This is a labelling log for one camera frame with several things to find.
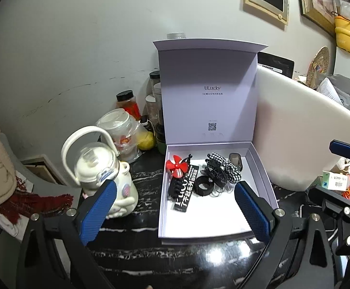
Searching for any grey plastic package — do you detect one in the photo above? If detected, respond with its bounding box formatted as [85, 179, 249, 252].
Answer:
[328, 74, 350, 109]

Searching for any red flower hair clip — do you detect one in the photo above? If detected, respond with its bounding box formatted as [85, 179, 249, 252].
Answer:
[165, 155, 189, 177]

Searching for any black white-lettered hair clip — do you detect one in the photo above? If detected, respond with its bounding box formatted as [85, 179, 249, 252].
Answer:
[173, 165, 201, 214]

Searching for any white cartoon kettle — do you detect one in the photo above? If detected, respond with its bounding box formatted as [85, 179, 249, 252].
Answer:
[61, 126, 139, 218]

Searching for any green base jar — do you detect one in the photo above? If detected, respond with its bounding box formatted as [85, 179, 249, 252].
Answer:
[154, 125, 167, 155]

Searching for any yellow lemon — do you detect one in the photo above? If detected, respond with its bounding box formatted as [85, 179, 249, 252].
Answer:
[137, 131, 155, 151]

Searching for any green white medicine box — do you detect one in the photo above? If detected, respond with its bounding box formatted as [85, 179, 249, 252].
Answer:
[322, 170, 348, 191]

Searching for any red plaid scarf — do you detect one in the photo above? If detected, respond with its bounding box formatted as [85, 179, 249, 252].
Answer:
[0, 176, 74, 226]

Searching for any white gift box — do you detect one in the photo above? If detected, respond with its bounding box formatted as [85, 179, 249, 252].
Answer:
[152, 38, 279, 246]

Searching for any white paper leaflet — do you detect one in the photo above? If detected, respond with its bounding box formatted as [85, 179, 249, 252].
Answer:
[316, 78, 344, 103]

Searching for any wooden frame board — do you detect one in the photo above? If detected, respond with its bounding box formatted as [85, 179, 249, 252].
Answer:
[21, 155, 70, 187]

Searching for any grey chair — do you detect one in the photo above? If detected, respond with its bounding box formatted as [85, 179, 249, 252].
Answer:
[0, 132, 82, 247]

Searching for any black ring band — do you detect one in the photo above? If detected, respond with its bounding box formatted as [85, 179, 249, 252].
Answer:
[193, 177, 215, 197]

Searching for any black lid spice jar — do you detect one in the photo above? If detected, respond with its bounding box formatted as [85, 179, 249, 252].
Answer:
[116, 90, 142, 121]

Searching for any black claw hair clip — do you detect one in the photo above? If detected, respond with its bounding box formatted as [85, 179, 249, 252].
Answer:
[166, 177, 190, 202]

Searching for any round woven mat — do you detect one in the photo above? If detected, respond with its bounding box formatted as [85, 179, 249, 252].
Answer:
[307, 46, 330, 88]

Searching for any black cardboard box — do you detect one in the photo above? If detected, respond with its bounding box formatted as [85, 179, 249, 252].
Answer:
[258, 51, 294, 77]

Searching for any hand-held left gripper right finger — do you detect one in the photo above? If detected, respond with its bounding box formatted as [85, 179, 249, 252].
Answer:
[233, 181, 335, 289]

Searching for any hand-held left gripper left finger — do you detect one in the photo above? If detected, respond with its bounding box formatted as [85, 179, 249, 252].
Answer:
[15, 179, 118, 289]

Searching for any clear bottle black lid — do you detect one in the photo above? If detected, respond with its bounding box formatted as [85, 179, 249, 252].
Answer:
[149, 71, 162, 127]

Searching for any small clear bottle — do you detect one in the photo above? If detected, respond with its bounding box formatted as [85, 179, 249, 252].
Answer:
[145, 95, 159, 124]

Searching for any black lace pearl hair clip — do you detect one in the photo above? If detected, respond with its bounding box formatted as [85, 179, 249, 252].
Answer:
[197, 156, 225, 185]

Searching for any clear plastic snack bag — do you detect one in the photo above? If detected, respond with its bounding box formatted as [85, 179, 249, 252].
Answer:
[96, 108, 148, 163]

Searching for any white foam block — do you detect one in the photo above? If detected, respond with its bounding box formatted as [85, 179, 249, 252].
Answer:
[255, 66, 350, 191]

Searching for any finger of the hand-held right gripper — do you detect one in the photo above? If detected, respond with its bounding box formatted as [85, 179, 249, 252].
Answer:
[309, 187, 350, 218]
[329, 138, 350, 162]

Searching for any dark grey square case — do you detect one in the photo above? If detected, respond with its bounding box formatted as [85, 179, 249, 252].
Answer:
[228, 152, 244, 171]

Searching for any clear plastic hair accessory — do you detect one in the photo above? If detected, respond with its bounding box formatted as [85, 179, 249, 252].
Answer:
[212, 182, 234, 199]

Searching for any black white checked scrunchie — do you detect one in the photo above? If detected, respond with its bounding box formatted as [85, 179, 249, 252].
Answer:
[206, 152, 242, 184]

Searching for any gold picture frame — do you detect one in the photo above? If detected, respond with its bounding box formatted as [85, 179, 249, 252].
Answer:
[294, 0, 338, 38]

